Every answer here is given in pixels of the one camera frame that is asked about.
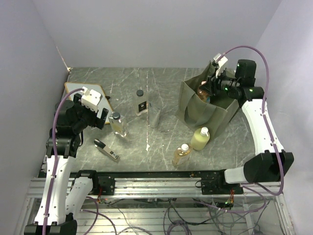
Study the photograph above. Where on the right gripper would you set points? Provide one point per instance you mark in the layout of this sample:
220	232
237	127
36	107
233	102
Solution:
211	85

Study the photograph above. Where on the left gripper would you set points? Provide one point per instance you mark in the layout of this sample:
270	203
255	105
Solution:
95	121

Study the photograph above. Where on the orange bottle pink cap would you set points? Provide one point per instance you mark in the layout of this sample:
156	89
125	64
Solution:
202	94

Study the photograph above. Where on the short clear yellow bottle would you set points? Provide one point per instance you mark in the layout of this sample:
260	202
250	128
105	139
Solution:
118	124

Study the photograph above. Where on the green canvas bag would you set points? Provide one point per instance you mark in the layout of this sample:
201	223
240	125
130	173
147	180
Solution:
195	113

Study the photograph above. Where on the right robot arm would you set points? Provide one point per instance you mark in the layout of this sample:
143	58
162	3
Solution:
271	161

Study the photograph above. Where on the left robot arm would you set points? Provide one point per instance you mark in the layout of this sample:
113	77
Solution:
59	206

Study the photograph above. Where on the yellow-framed whiteboard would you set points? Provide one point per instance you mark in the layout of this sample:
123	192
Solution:
104	103

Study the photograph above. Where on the tall clear square bottle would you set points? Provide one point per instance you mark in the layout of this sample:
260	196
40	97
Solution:
140	102

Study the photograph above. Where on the yellow-green pump bottle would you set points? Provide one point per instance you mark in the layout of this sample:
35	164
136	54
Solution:
200	138

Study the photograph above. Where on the amber bottle white cap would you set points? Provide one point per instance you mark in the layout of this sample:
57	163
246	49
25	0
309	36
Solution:
181	154

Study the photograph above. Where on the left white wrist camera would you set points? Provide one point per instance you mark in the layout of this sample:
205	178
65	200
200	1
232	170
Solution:
90	99

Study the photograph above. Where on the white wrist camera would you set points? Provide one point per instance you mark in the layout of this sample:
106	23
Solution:
219	62
90	99

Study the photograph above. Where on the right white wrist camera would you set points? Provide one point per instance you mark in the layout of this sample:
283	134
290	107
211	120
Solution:
219	62

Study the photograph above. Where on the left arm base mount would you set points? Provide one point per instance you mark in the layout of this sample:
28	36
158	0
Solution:
106	185

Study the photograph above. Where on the aluminium rail frame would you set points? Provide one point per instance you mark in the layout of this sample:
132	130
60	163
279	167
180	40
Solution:
168	203

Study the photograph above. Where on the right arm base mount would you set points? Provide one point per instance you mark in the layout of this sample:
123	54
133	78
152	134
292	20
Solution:
213	182

